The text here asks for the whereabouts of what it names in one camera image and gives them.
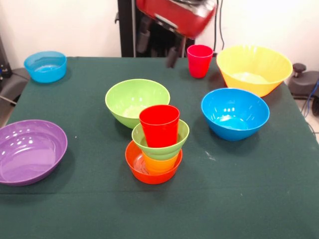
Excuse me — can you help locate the blue cable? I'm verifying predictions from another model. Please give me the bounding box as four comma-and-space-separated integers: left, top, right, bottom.
302, 79, 319, 118

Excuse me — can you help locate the grey machine base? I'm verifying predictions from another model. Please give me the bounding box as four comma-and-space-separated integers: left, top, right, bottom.
0, 67, 32, 105

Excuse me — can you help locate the orange plastic cup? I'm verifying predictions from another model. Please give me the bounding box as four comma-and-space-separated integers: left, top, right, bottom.
141, 152, 180, 175

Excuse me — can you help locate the black equipment rack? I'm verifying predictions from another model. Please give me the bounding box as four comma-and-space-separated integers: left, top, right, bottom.
0, 34, 13, 84

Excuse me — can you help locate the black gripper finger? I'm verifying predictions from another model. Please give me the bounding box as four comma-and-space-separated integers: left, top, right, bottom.
136, 16, 153, 54
166, 33, 186, 69

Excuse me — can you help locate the orange plastic bowl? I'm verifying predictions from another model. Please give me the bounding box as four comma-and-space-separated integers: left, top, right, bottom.
124, 140, 183, 185

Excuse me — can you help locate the red plastic cup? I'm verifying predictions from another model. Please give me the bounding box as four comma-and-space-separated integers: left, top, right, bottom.
139, 105, 180, 148

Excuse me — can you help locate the small blue plastic bowl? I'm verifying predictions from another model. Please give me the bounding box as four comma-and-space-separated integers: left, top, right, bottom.
23, 51, 67, 84

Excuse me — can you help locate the large blue plastic bowl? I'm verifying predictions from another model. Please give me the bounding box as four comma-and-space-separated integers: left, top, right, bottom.
200, 88, 271, 142

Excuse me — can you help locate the grey base with black knob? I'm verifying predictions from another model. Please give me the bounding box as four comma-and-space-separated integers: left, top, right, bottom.
289, 63, 319, 100

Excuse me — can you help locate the yellow plastic bowl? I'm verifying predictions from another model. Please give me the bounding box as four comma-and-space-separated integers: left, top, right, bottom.
216, 45, 294, 98

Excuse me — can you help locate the small green ribbed bowl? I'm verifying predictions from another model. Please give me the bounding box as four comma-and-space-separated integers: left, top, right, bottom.
131, 119, 190, 160

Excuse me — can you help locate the black hanging cable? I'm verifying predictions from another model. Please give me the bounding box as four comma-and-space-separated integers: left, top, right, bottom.
213, 0, 226, 52

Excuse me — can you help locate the purple plastic bowl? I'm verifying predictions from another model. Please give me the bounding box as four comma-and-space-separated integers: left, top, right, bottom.
0, 119, 68, 187

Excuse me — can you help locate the pink plastic cup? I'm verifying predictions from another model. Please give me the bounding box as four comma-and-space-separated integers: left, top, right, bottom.
187, 44, 214, 79

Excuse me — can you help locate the dark green tablecloth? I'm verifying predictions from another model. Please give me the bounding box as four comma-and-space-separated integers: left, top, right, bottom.
0, 56, 319, 239

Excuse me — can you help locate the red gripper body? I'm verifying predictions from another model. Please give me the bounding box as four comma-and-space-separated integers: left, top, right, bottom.
136, 0, 218, 39

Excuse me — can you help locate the large green plastic bowl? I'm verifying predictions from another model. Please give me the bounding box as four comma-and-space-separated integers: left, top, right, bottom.
105, 79, 171, 129

